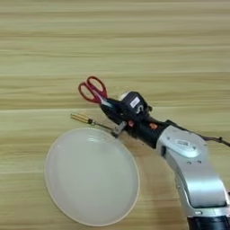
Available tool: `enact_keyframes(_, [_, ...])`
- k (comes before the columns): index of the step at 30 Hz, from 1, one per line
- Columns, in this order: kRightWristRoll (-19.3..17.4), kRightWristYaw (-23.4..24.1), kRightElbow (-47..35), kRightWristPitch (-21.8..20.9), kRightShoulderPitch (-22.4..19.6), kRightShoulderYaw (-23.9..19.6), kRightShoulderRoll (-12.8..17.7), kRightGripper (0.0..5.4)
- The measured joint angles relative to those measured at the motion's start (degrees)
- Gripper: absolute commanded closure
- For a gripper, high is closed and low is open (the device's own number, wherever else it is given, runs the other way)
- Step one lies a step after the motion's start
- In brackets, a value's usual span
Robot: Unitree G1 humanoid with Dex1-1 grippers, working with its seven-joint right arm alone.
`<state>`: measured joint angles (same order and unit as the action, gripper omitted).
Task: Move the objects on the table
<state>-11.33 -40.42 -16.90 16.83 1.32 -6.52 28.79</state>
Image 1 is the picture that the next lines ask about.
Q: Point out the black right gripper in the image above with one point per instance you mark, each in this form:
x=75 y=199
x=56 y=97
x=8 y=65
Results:
x=143 y=128

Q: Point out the round beige plate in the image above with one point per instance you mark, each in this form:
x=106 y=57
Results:
x=90 y=179

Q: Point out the black box with white label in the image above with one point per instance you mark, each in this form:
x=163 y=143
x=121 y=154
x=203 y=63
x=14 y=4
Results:
x=133 y=103

